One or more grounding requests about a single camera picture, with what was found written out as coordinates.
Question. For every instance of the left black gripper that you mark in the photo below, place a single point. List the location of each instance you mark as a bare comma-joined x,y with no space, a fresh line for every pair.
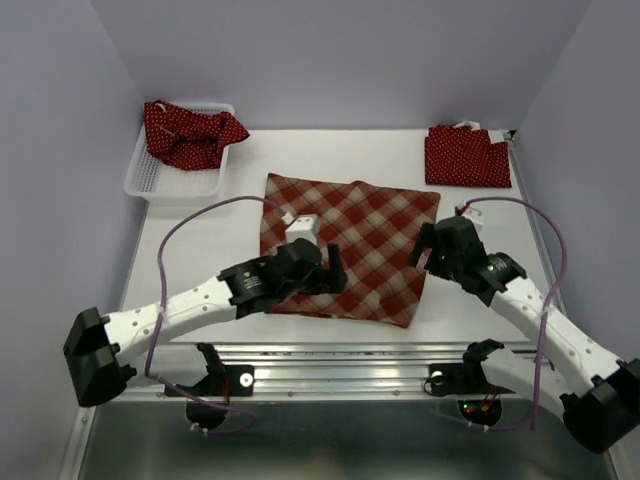
329,279

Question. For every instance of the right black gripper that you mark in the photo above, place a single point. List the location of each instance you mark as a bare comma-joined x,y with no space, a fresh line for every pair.
428,237

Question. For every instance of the red plaid skirt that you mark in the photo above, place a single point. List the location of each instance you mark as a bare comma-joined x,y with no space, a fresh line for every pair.
374,228

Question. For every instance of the red polka dot skirt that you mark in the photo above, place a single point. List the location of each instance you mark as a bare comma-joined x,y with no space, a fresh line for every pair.
466,155

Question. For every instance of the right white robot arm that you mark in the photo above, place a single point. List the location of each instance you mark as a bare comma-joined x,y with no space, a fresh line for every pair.
590,389

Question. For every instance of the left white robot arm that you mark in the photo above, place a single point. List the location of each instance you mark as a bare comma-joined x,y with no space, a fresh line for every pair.
100,350

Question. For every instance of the white plastic basket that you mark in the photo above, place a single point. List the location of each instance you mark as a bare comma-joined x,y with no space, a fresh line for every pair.
153,181

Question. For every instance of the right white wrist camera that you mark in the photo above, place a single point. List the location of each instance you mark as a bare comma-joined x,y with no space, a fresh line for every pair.
472,214

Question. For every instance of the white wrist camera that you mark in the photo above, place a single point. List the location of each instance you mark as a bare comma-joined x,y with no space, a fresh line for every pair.
304,227
472,214

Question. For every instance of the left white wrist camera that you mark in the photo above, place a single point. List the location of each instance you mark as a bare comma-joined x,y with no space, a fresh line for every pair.
304,227

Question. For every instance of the aluminium rail frame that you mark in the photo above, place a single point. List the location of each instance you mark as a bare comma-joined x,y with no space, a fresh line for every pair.
334,398

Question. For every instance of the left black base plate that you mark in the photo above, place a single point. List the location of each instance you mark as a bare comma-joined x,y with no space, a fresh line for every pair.
231,381

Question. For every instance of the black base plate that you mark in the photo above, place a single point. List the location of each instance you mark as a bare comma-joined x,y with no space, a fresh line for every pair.
231,381
445,379

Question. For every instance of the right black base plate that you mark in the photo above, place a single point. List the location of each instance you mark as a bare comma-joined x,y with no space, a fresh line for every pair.
445,379

